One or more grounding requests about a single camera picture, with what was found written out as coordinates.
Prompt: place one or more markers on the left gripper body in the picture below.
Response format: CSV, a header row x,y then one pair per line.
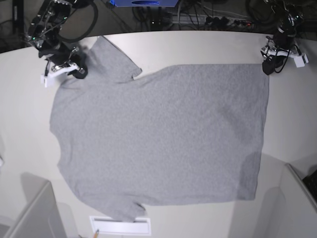
x,y
279,45

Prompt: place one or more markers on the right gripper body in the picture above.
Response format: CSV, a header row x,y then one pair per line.
x,y
59,54

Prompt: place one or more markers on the grey T-shirt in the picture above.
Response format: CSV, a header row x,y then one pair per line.
x,y
187,134

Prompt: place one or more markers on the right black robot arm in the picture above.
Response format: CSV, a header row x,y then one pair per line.
x,y
44,35

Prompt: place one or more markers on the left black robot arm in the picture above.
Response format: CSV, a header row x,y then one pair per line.
x,y
286,18

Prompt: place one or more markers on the blue box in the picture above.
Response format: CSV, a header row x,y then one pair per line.
x,y
141,3

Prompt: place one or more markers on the black keyboard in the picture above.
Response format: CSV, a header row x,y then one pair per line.
x,y
311,184

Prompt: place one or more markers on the grey partition panel right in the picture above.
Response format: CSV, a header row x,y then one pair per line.
x,y
301,184

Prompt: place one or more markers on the grey partition panel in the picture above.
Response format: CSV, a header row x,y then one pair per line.
x,y
40,218
301,184

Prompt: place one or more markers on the grey partition panel left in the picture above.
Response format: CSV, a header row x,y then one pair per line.
x,y
40,218

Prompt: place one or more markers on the yellow pencil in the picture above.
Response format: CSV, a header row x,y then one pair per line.
x,y
96,234

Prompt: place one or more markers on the white cable grommet tray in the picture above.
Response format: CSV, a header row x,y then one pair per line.
x,y
108,226

